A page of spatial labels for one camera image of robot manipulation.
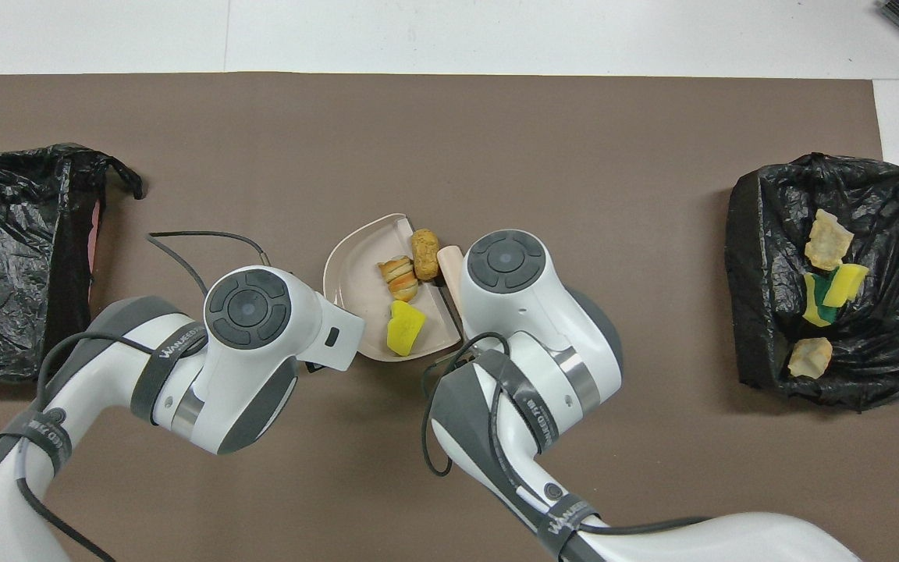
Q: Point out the braided pastry piece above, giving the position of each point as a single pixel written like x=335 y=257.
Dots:
x=810 y=357

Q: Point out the beige hand brush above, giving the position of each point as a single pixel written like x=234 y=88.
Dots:
x=449 y=261

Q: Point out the brown paper table mat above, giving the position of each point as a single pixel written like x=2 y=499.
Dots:
x=496 y=133

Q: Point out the pale bread chunk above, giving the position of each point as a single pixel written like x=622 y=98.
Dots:
x=828 y=240

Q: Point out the yellow sponge block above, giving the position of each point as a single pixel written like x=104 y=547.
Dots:
x=847 y=282

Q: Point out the black bag lined pink bin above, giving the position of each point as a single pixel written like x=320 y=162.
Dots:
x=12 y=234

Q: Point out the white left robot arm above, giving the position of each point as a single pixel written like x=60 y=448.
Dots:
x=246 y=343

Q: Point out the brown bread roll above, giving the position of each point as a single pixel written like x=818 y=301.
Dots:
x=424 y=254

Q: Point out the orange striped croissant piece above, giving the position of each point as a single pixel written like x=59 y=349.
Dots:
x=399 y=279

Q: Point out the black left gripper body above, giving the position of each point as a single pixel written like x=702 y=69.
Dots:
x=317 y=366

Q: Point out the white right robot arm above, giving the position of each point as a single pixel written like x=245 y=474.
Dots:
x=527 y=312

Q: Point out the beige plastic dustpan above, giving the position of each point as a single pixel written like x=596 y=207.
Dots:
x=356 y=273

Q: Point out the yellow jagged sponge chunk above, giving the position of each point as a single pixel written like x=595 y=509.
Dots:
x=404 y=328

